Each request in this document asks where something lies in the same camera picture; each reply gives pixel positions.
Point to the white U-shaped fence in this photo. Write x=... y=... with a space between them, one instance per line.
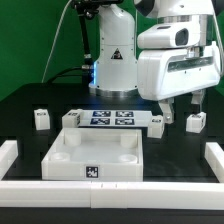
x=159 y=195

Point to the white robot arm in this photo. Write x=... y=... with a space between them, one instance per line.
x=115 y=71

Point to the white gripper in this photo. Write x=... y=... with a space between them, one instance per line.
x=164 y=74

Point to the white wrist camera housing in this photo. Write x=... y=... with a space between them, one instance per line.
x=169 y=36

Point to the white square tabletop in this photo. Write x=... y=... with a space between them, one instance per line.
x=94 y=154

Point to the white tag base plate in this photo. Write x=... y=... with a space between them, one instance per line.
x=115 y=118

